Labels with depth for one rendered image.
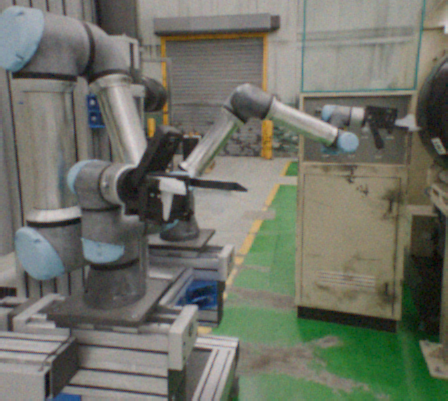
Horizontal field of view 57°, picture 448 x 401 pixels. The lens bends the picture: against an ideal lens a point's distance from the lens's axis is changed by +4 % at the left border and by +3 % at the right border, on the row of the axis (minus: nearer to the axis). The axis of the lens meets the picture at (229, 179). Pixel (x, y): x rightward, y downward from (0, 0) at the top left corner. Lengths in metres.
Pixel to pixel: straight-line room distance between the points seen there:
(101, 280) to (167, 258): 0.51
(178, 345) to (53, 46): 0.69
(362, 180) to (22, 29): 1.74
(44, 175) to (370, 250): 1.78
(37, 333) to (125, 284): 0.25
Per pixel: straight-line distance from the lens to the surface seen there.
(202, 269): 1.49
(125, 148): 0.90
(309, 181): 2.22
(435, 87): 1.64
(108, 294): 1.03
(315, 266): 2.35
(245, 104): 1.46
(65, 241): 0.92
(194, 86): 11.07
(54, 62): 0.88
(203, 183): 0.67
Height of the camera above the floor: 1.17
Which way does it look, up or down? 10 degrees down
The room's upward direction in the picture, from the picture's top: straight up
